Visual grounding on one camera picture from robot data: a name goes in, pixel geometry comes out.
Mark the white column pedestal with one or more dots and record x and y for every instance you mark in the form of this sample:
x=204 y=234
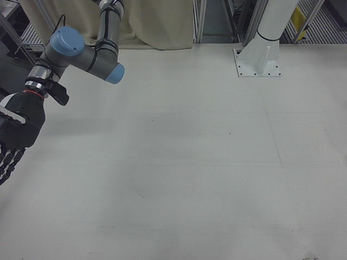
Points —
x=271 y=21

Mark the metal shelf rack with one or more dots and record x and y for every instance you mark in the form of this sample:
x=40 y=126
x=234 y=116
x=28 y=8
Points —
x=29 y=38

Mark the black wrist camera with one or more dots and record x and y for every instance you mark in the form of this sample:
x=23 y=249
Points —
x=58 y=93

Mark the grated metal panel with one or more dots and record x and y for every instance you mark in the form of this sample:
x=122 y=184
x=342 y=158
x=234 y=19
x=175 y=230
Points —
x=328 y=29

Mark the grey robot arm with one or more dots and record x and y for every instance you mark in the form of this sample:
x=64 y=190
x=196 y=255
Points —
x=81 y=59

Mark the aluminium frame post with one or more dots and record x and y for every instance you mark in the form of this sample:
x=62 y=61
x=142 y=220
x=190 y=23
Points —
x=250 y=21
x=199 y=21

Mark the beige curtain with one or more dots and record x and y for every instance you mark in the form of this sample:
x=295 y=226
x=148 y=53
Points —
x=151 y=21

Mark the yellow sign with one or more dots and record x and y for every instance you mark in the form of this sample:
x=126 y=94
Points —
x=298 y=16

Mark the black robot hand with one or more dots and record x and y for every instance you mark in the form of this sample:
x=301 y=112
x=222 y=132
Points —
x=25 y=122

